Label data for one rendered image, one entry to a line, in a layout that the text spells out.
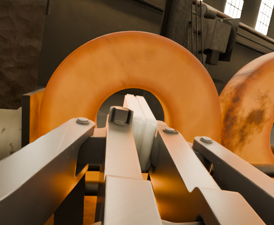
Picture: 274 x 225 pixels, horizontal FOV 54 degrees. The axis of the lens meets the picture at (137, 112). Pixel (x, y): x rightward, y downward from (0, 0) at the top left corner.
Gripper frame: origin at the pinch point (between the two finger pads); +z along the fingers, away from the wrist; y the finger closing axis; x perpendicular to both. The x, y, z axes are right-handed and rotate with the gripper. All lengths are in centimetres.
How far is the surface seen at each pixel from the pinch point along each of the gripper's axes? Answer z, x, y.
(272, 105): 4.4, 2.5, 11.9
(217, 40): 731, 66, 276
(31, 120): 2.6, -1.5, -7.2
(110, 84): 4.4, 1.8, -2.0
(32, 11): 27.3, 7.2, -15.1
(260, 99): 4.5, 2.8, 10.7
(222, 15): 943, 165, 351
